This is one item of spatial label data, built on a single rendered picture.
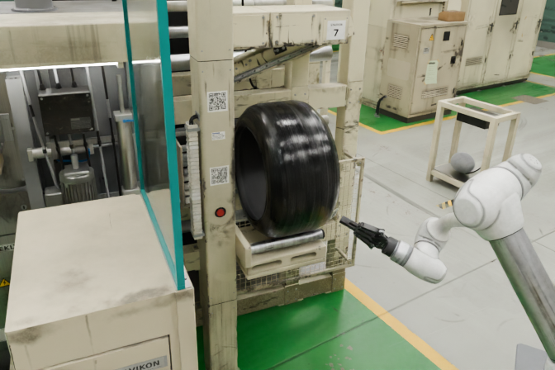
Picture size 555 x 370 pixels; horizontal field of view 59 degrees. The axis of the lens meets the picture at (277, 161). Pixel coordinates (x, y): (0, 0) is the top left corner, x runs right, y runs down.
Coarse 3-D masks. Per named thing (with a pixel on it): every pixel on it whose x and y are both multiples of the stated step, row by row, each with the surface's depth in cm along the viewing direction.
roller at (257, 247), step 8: (304, 232) 205; (312, 232) 206; (320, 232) 206; (264, 240) 199; (272, 240) 199; (280, 240) 200; (288, 240) 201; (296, 240) 202; (304, 240) 203; (312, 240) 206; (256, 248) 195; (264, 248) 197; (272, 248) 198; (280, 248) 201
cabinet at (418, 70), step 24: (408, 24) 598; (432, 24) 593; (456, 24) 618; (384, 48) 639; (408, 48) 605; (432, 48) 608; (456, 48) 633; (384, 72) 647; (408, 72) 612; (432, 72) 623; (456, 72) 649; (408, 96) 620; (432, 96) 639; (408, 120) 633
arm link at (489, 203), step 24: (504, 168) 142; (480, 192) 133; (504, 192) 134; (456, 216) 138; (480, 216) 132; (504, 216) 133; (504, 240) 135; (528, 240) 136; (504, 264) 137; (528, 264) 134; (528, 288) 134; (552, 288) 134; (528, 312) 137; (552, 312) 133; (552, 336) 133; (552, 360) 136
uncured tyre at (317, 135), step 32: (256, 128) 186; (288, 128) 181; (320, 128) 185; (256, 160) 228; (288, 160) 176; (320, 160) 181; (256, 192) 226; (288, 192) 177; (320, 192) 183; (256, 224) 200; (288, 224) 185; (320, 224) 195
